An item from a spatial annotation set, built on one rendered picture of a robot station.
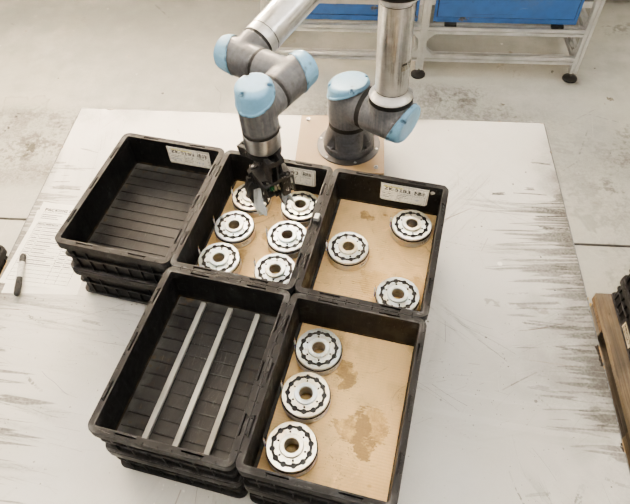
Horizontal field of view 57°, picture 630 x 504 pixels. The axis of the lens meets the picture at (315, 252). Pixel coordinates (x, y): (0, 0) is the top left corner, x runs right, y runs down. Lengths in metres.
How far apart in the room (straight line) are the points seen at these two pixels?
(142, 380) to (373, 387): 0.51
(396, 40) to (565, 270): 0.77
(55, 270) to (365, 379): 0.93
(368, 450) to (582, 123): 2.45
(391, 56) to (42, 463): 1.23
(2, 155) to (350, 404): 2.50
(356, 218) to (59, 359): 0.83
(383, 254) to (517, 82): 2.18
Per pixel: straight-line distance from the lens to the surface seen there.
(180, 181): 1.70
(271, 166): 1.18
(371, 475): 1.23
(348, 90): 1.61
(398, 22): 1.44
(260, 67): 1.19
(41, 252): 1.84
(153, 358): 1.38
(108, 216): 1.67
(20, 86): 3.79
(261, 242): 1.51
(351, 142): 1.71
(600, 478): 1.48
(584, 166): 3.12
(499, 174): 1.92
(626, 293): 2.33
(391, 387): 1.30
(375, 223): 1.54
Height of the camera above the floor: 2.01
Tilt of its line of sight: 53 degrees down
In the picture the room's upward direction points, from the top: 2 degrees counter-clockwise
